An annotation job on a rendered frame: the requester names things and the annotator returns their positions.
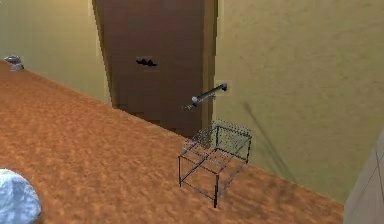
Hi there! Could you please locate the brown room door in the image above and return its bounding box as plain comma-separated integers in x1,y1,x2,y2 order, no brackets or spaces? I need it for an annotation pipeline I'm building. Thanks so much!
91,0,219,139

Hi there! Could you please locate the small grey metal object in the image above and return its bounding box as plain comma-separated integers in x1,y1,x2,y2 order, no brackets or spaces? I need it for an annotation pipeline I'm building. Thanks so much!
3,54,25,72

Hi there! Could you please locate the pale blue round cushion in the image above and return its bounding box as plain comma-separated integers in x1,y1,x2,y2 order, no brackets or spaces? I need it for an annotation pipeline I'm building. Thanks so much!
0,168,43,224

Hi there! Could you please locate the grey bar door handle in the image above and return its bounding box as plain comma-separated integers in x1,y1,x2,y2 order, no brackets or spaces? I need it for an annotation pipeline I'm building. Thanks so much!
190,82,229,108

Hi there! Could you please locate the black wire frame basket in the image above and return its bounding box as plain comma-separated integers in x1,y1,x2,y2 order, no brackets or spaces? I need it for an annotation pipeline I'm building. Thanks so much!
177,119,253,209

